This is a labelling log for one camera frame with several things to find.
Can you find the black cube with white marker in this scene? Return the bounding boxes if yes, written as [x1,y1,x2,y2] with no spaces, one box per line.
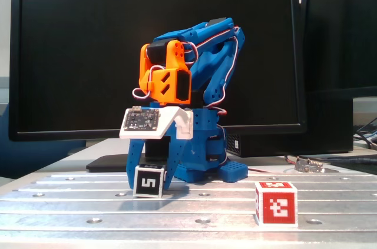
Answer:
[133,164,166,199]

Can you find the thick black plug cable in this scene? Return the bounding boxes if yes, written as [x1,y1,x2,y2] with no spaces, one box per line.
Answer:
[325,156,377,165]

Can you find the long servo wire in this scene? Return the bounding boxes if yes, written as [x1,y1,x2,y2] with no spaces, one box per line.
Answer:
[182,26,240,164]

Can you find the black monitor without logo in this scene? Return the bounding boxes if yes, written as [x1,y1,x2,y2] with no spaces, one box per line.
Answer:
[300,0,377,99]

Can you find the white camera mount with board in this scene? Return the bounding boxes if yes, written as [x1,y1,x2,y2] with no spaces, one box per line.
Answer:
[119,107,194,140]

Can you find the black Dell monitor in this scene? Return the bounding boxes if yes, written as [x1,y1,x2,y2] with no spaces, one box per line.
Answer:
[8,0,307,173]

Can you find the dark blue chair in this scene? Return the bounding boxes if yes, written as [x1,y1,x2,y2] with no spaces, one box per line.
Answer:
[0,104,87,179]

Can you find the short looped servo wire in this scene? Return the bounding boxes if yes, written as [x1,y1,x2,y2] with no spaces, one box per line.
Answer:
[132,65,157,99]

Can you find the black desktop computer case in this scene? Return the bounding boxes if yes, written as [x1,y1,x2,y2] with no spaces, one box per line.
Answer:
[226,95,354,158]

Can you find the red cube with white marker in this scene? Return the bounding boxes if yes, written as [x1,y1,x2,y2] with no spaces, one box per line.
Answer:
[254,181,298,228]

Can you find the tangled black cables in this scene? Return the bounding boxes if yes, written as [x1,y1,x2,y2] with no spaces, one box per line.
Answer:
[353,118,377,147]

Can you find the small bare circuit board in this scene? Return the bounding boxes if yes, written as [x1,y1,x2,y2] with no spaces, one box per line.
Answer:
[294,157,325,173]

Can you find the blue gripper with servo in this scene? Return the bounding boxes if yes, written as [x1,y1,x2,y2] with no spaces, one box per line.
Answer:
[125,117,185,190]

